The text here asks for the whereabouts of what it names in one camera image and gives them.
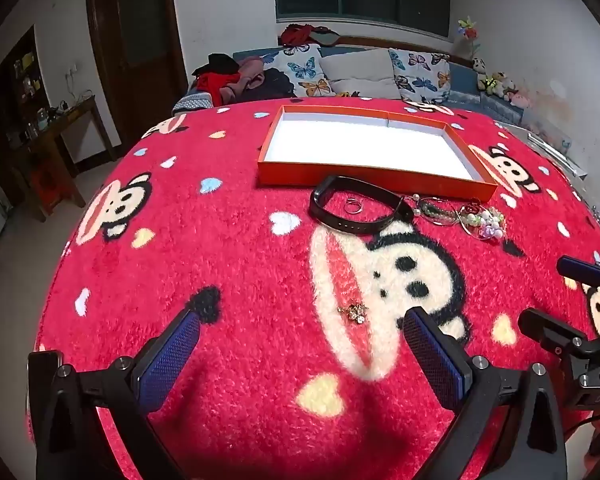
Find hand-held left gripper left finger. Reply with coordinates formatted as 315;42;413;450
27;305;203;480

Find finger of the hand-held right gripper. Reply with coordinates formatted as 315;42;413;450
517;308;600;357
556;255;600;295

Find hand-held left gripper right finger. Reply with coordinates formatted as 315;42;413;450
402;306;568;480

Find gold brooch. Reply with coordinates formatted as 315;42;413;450
337;302;370;322

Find pastel bead bracelet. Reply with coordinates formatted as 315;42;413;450
477;206;507;241

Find plain silver hoop earring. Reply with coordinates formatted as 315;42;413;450
454;210;496;242

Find yellow-green bracelet with red knot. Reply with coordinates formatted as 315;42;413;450
460;199;488;226

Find green bead bracelet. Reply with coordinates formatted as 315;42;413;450
420;200;460;227

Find black smart band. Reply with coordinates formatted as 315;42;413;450
310;175;415;235

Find orange shallow cardboard box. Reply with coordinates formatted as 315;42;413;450
256;105;499;202

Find red printed monkey blanket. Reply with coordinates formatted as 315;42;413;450
27;97;600;480

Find pile of plush toys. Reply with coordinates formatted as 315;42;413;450
480;72;531;108

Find butterfly print pillow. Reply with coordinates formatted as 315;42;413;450
389;48;452;106
272;44;337;98

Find wooden side table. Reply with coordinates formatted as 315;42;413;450
10;95;118;223

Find striped cloth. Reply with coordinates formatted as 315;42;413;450
172;95;213;116

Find toy flower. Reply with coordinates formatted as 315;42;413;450
456;16;482;58

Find red and black clothes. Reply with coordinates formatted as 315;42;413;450
191;52;246;108

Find grey pillow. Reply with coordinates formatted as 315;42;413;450
320;49;401;98

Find dark jacket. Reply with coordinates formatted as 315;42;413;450
240;67;298;101

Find pink garment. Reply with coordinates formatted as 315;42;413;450
219;57;266;103

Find blue sofa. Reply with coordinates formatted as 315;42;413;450
172;35;531;126

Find dark shelf cabinet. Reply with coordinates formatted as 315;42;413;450
0;25;46;161

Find dark wooden door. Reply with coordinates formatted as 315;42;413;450
85;0;188;121

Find red garment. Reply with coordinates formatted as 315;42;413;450
279;23;341;47

